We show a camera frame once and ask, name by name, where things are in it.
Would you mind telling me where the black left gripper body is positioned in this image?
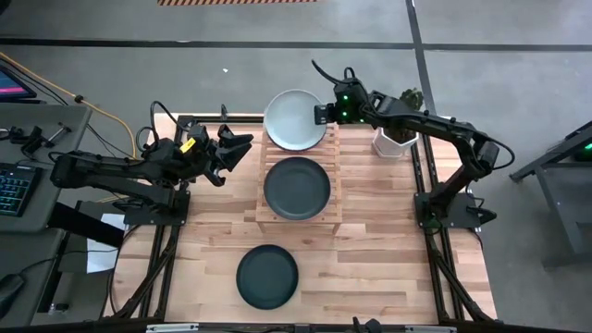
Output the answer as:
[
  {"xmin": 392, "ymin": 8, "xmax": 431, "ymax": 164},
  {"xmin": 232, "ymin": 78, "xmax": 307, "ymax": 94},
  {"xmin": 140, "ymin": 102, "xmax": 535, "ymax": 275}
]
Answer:
[{"xmin": 197, "ymin": 131, "xmax": 228, "ymax": 188}]

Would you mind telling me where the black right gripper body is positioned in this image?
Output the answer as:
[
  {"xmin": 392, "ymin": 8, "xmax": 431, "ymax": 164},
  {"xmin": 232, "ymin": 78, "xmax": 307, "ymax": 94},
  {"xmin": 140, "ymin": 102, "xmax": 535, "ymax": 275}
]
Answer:
[{"xmin": 333, "ymin": 78, "xmax": 372, "ymax": 125}]

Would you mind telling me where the pale grey plate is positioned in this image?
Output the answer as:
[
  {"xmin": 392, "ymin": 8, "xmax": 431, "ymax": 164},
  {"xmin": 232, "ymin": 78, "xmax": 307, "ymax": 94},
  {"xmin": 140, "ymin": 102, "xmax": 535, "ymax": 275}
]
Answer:
[{"xmin": 263, "ymin": 88, "xmax": 327, "ymax": 153}]

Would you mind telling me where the dark grey plate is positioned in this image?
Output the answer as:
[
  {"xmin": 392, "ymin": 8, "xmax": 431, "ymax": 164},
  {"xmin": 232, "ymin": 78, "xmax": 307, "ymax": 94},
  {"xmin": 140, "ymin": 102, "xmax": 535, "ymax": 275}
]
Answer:
[{"xmin": 263, "ymin": 155, "xmax": 332, "ymax": 221}]

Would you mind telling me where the dark teal plate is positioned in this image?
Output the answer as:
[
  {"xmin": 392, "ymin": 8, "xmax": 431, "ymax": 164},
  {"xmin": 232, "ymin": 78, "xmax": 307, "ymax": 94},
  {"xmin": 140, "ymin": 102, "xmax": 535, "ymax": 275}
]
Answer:
[{"xmin": 236, "ymin": 244, "xmax": 300, "ymax": 311}]

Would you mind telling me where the wooden slatted shelf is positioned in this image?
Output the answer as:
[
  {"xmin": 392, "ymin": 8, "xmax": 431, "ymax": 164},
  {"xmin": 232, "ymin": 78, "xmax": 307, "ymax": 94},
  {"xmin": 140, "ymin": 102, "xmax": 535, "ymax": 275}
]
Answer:
[{"xmin": 255, "ymin": 107, "xmax": 344, "ymax": 235}]

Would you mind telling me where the green cactus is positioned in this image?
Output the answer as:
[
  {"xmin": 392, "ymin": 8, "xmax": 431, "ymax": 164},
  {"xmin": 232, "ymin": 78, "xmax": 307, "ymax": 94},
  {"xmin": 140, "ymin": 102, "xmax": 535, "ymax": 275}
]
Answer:
[{"xmin": 388, "ymin": 87, "xmax": 425, "ymax": 143}]

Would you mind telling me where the black flat bar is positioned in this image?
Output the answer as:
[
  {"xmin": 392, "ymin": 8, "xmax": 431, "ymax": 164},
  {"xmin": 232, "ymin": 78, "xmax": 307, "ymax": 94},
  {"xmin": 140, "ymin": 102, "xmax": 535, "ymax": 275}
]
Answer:
[{"xmin": 48, "ymin": 202, "xmax": 126, "ymax": 249}]

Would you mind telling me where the white paper sheet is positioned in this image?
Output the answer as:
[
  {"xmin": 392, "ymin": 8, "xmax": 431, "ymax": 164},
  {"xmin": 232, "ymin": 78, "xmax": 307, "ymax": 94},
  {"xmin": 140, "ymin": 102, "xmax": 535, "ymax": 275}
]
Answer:
[{"xmin": 86, "ymin": 212, "xmax": 127, "ymax": 274}]

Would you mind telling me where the grey desk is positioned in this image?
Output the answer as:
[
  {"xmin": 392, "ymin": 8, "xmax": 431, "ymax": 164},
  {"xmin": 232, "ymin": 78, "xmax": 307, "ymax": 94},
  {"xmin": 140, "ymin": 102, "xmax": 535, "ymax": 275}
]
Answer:
[{"xmin": 0, "ymin": 102, "xmax": 93, "ymax": 327}]

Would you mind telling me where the black desk clamp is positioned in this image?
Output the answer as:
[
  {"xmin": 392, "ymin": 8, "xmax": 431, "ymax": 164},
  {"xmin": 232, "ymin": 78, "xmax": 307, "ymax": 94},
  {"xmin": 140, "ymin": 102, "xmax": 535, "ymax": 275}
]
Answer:
[{"xmin": 0, "ymin": 122, "xmax": 73, "ymax": 157}]

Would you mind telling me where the backlit black keyboard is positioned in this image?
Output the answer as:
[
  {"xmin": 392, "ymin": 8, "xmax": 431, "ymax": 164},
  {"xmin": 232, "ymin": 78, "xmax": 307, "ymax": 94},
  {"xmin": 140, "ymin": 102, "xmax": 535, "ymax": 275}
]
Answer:
[{"xmin": 0, "ymin": 162, "xmax": 39, "ymax": 217}]

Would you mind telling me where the computer monitor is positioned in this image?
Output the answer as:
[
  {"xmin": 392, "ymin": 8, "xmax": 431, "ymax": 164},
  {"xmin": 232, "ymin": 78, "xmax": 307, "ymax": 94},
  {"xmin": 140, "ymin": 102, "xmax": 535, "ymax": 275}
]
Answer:
[{"xmin": 0, "ymin": 64, "xmax": 38, "ymax": 104}]

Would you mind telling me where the grey metal stand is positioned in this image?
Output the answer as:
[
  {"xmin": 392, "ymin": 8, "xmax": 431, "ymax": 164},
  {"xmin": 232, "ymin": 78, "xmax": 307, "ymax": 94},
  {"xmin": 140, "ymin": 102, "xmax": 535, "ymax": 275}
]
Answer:
[{"xmin": 508, "ymin": 119, "xmax": 592, "ymax": 269}]

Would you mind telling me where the black computer with green lights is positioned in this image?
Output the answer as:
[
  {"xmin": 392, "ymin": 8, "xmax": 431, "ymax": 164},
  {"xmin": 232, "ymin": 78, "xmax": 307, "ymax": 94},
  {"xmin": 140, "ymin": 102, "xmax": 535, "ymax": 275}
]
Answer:
[{"xmin": 571, "ymin": 137, "xmax": 592, "ymax": 163}]

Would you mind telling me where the black aluminium table frame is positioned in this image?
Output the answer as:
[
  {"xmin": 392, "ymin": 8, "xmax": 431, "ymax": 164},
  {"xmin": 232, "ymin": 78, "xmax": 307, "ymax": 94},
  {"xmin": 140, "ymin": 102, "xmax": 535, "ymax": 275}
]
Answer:
[{"xmin": 99, "ymin": 110, "xmax": 501, "ymax": 333}]

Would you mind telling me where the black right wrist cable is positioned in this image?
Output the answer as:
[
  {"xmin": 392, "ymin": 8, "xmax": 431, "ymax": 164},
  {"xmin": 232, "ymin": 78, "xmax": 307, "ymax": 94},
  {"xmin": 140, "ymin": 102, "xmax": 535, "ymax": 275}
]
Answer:
[{"xmin": 310, "ymin": 58, "xmax": 358, "ymax": 87}]

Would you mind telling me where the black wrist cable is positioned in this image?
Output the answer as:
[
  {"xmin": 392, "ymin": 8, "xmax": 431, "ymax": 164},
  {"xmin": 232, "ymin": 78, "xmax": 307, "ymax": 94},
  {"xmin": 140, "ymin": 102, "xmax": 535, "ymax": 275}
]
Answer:
[
  {"xmin": 310, "ymin": 58, "xmax": 358, "ymax": 87},
  {"xmin": 134, "ymin": 99, "xmax": 187, "ymax": 154}
]

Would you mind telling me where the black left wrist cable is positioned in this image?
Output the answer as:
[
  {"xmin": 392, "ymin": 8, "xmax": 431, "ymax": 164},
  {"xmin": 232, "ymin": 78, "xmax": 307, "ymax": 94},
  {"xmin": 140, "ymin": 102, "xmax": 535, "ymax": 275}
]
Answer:
[{"xmin": 134, "ymin": 99, "xmax": 187, "ymax": 154}]

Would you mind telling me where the black floor cable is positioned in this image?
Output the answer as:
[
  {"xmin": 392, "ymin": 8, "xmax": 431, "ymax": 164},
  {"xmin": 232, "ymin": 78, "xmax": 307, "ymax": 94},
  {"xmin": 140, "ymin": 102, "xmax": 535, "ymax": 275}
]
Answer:
[{"xmin": 85, "ymin": 123, "xmax": 136, "ymax": 161}]

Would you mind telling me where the yellow cable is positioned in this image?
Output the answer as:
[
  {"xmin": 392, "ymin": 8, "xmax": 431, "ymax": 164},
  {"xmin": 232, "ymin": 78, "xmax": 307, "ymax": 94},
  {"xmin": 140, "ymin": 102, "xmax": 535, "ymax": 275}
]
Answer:
[{"xmin": 0, "ymin": 51, "xmax": 141, "ymax": 161}]

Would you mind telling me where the black table-edge mount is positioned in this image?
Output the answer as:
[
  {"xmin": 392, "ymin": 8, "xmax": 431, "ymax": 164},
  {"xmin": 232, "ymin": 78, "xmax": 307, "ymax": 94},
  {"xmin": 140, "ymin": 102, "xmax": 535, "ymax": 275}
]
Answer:
[{"xmin": 351, "ymin": 315, "xmax": 383, "ymax": 333}]

